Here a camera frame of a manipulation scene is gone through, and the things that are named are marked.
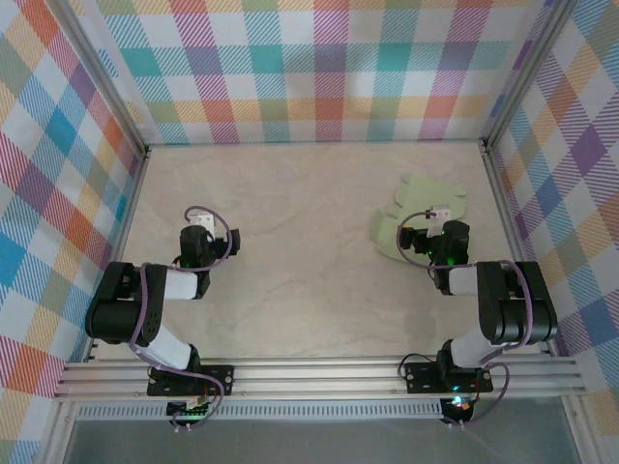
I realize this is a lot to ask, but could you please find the small black controller box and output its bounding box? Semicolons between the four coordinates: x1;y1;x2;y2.
442;395;474;418

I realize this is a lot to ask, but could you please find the green circuit board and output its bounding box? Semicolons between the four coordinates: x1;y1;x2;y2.
166;395;214;420

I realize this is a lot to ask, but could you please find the aluminium table side rail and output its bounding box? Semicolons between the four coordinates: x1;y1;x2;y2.
480;139;556;358
84;144;152;363

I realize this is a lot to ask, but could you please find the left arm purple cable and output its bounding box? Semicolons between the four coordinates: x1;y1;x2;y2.
130;206;232;431

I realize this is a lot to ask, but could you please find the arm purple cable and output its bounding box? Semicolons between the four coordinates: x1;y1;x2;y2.
130;206;232;431
396;211;536;427

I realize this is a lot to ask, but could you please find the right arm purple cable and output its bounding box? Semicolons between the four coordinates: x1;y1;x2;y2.
396;211;536;427

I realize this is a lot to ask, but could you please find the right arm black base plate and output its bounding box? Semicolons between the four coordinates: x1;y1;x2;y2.
404;360;493;393

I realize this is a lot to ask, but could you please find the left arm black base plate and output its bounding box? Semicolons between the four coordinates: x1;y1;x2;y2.
147;364;235;397

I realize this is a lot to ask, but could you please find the wide aluminium mounting rail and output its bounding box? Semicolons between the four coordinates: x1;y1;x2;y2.
52;356;586;400

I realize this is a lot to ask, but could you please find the slotted grey cable duct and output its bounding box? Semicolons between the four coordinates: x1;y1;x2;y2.
76;399;444;421

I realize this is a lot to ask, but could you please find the aluminium frame post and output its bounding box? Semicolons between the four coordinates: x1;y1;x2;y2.
483;0;577;147
56;0;149;157

